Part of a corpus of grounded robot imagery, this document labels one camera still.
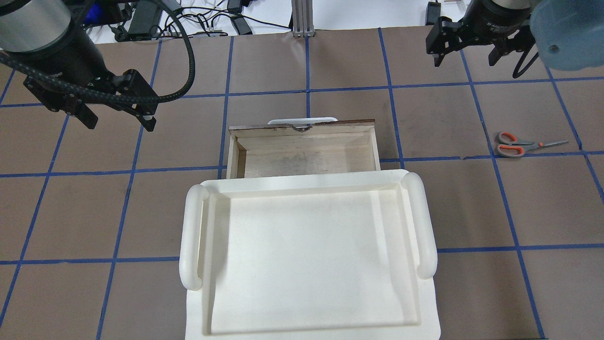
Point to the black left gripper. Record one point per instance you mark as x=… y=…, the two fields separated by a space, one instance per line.
x=74 y=53

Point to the grey orange scissors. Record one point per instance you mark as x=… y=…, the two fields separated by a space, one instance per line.
x=510 y=146

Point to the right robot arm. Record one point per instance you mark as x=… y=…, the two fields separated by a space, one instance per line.
x=566 y=35

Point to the black power adapter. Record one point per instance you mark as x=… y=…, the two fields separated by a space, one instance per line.
x=145 y=21

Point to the white plastic tray cabinet top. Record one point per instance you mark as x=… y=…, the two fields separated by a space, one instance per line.
x=347 y=256

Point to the aluminium frame post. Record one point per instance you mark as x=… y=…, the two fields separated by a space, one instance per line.
x=302 y=18

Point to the wooden drawer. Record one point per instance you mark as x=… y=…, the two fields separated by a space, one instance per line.
x=296 y=147

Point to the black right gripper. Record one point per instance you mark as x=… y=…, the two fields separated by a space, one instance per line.
x=490 y=24

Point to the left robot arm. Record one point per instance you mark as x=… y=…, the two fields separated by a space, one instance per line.
x=64 y=69

